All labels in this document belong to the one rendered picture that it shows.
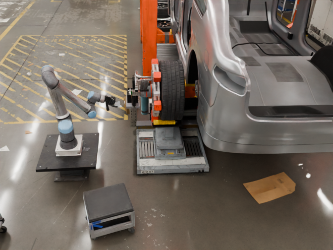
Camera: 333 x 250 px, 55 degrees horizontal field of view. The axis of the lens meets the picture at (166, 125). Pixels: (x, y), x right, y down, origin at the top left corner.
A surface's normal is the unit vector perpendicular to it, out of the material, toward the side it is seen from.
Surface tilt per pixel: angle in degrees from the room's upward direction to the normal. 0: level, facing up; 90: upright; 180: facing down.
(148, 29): 90
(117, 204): 0
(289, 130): 96
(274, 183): 2
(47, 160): 0
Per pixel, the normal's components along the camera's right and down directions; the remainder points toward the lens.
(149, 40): 0.08, 0.57
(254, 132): -0.11, 0.73
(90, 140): 0.03, -0.82
